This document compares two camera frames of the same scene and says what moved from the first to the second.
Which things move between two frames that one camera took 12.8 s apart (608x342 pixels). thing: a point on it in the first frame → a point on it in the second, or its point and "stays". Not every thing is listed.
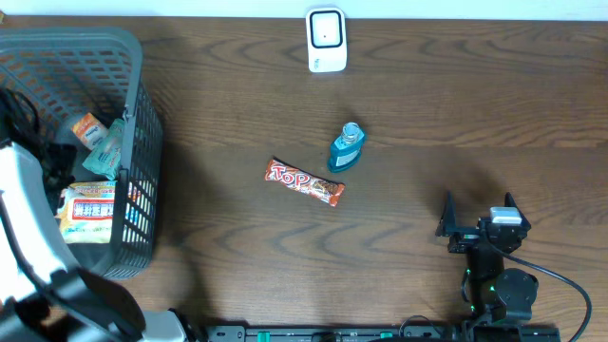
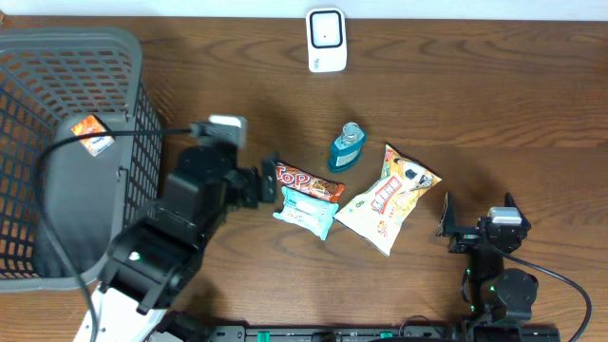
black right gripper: x=448 y=218 stays
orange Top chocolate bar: x=324 y=190 stays
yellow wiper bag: x=86 y=210 → x=377 y=214
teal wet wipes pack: x=105 y=156 → x=311 y=214
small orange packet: x=90 y=130 stays
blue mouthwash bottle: x=345 y=151 stays
